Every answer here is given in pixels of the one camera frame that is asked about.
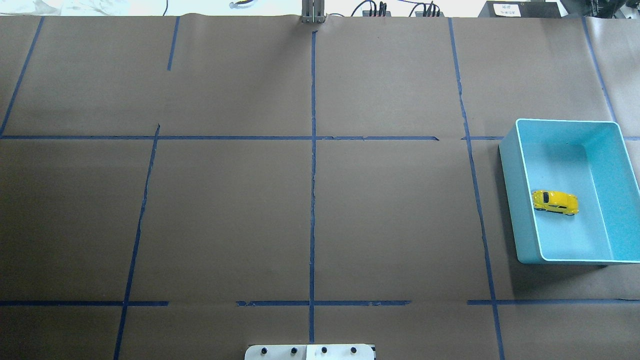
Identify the yellow beetle toy car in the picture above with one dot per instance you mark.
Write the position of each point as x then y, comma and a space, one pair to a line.
556, 202

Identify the black box with label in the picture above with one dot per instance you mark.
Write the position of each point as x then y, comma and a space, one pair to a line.
520, 9

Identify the light blue plastic bin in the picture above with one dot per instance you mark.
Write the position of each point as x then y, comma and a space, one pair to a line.
587, 159

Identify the metal camera stand post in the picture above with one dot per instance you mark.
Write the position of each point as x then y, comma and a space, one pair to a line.
313, 11

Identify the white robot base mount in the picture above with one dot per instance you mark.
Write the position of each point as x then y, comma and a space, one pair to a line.
348, 351

